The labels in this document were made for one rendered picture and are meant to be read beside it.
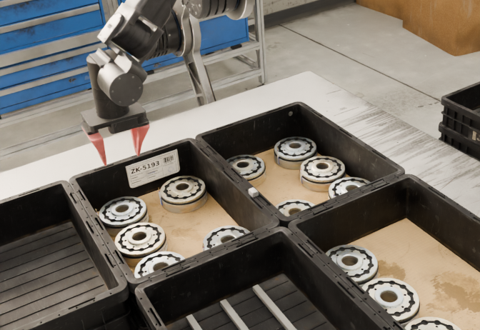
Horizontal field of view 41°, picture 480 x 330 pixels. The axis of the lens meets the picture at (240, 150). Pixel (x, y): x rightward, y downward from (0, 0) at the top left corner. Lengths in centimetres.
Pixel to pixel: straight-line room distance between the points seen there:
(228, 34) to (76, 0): 88
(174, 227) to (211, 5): 66
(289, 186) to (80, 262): 49
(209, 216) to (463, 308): 55
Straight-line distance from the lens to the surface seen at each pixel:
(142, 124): 113
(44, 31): 316
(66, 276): 131
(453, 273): 125
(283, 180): 147
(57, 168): 191
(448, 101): 235
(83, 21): 320
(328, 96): 212
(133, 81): 102
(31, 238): 144
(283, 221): 119
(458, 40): 418
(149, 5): 108
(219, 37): 353
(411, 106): 359
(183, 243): 132
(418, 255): 128
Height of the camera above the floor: 166
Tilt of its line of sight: 31 degrees down
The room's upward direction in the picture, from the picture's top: 5 degrees counter-clockwise
